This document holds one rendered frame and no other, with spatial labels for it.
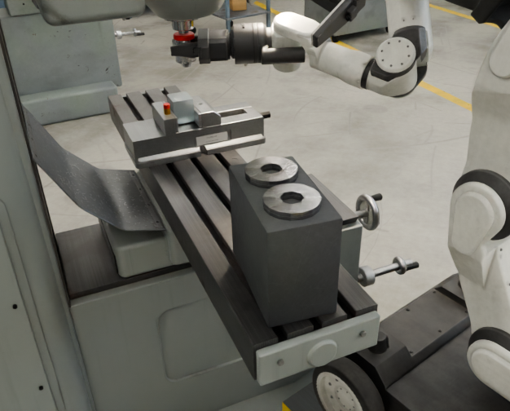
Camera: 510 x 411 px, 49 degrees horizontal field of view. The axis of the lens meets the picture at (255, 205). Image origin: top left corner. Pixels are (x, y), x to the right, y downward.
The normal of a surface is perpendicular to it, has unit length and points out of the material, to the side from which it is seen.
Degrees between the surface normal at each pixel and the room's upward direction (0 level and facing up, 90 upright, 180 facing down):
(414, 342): 0
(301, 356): 90
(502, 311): 90
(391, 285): 0
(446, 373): 0
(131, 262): 90
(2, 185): 88
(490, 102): 114
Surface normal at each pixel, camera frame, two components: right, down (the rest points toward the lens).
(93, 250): -0.02, -0.85
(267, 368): 0.40, 0.47
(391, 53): -0.29, -0.25
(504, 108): -0.66, 0.69
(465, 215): -0.79, 0.34
